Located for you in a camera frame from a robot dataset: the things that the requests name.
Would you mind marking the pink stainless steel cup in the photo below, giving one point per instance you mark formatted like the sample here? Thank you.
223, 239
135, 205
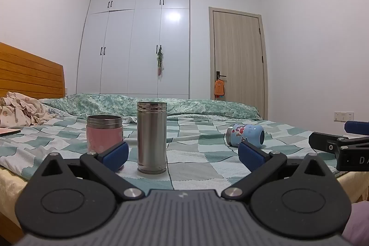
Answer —
103, 133

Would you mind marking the white wardrobe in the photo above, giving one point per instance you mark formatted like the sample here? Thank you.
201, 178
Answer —
129, 41

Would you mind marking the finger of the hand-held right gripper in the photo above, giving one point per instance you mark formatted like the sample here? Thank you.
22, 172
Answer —
357, 127
323, 141

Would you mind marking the beige wooden door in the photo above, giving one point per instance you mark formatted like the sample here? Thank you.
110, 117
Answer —
237, 61

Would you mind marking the wooden headboard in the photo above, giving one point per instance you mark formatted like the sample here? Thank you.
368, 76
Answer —
28, 73

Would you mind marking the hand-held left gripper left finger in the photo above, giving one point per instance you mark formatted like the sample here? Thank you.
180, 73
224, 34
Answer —
116, 156

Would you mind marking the pink clothing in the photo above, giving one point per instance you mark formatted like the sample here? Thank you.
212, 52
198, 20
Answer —
359, 223

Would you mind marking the blue printed cup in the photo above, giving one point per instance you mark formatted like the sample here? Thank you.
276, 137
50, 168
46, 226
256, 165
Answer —
245, 135

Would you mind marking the pink flat notebook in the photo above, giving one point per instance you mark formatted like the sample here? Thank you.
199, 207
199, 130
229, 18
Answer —
8, 131

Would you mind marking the green floral quilt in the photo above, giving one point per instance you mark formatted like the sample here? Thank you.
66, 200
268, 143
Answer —
115, 103

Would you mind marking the green checkered blanket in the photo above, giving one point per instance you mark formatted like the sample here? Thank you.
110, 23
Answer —
196, 148

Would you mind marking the tall stainless steel cup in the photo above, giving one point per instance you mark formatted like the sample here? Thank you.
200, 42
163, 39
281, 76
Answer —
152, 138

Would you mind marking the orange hanging ornament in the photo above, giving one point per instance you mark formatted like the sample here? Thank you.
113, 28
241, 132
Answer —
219, 89

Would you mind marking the cream patterned clothing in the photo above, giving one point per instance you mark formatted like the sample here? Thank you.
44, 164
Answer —
20, 110

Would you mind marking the green hanging ornament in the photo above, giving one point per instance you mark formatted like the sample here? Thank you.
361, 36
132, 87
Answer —
159, 60

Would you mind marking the white wall socket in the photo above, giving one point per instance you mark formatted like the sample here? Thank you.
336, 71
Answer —
344, 116

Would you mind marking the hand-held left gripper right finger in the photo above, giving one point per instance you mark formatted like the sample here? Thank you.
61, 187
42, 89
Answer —
251, 158

